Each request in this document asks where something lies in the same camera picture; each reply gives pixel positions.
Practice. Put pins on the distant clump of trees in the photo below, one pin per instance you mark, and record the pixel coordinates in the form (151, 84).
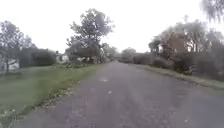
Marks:
(128, 53)

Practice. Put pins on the thin-crowned tree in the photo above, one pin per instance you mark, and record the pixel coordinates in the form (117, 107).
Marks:
(10, 40)

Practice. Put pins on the large leafy tree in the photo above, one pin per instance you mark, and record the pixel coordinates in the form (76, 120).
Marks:
(90, 30)

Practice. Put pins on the grey asphalt road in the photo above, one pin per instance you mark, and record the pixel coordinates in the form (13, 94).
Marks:
(133, 100)

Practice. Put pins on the narrow grass strip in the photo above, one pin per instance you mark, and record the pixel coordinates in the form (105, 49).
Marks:
(186, 77)

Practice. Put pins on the row of trees and bushes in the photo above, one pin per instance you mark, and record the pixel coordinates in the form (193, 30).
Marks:
(190, 50)

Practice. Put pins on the trees behind large tree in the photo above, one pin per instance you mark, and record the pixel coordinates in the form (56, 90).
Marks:
(108, 51)

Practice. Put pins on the wide grass verge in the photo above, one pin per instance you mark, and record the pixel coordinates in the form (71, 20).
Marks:
(30, 86)

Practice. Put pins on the dark hedge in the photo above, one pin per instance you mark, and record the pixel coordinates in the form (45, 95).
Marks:
(43, 58)

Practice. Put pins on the pale house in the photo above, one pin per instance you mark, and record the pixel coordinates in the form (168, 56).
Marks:
(62, 58)

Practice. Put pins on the overhanging tree foliage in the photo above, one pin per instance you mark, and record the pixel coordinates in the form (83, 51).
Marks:
(214, 8)

